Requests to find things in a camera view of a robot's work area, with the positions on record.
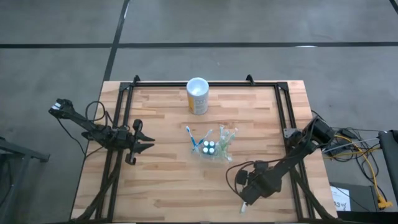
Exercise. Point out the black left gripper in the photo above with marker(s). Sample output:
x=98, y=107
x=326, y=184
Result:
x=126, y=138

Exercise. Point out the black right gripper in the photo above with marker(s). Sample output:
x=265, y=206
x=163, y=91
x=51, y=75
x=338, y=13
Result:
x=261, y=185

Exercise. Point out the clear acrylic organizer box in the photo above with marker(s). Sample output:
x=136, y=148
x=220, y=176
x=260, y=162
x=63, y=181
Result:
x=211, y=158

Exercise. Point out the blue white toothbrush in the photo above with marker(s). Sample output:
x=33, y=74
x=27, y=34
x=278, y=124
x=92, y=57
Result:
x=190, y=132
x=207, y=134

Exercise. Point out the blue mouthwash bottle white cap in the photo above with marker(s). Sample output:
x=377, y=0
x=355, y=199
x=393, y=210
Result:
x=205, y=150
x=206, y=143
x=212, y=144
x=211, y=151

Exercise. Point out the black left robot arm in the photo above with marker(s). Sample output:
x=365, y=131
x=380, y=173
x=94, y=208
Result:
x=84, y=124

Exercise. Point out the white paper label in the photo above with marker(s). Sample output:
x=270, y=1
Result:
x=340, y=197

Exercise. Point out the dark grey box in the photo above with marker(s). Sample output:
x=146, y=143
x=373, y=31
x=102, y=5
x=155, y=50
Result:
x=362, y=196

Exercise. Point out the grey metal stand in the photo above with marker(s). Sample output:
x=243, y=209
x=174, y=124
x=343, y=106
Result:
x=18, y=151

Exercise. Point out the black equipment case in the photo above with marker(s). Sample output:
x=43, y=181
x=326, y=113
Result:
x=390, y=155

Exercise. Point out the black metal table frame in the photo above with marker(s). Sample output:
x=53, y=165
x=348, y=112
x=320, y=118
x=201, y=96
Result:
x=224, y=84

